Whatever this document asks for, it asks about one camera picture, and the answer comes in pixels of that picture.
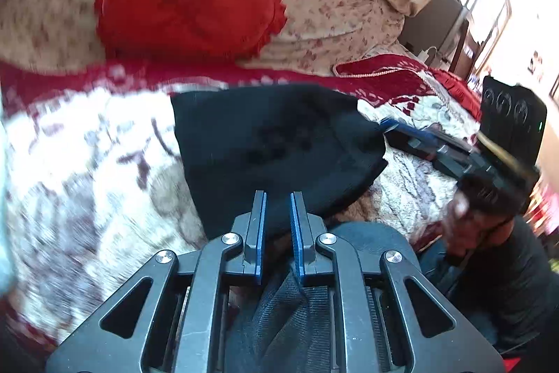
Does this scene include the black knit pants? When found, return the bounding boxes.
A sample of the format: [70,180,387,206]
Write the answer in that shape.
[170,84,387,239]

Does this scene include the person's right hand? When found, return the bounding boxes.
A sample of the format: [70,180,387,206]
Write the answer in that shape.
[442,190,514,258]

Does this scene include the red folded blanket corner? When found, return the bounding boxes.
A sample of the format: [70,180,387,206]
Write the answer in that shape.
[331,53,432,94]

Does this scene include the person's blue jeans leg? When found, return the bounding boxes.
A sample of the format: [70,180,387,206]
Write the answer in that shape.
[225,254,331,372]

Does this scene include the red and white plush blanket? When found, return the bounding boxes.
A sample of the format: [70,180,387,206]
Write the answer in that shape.
[1,62,479,355]

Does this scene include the red heart ruffled pillow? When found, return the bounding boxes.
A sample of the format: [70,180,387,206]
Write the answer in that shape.
[94,0,287,60]

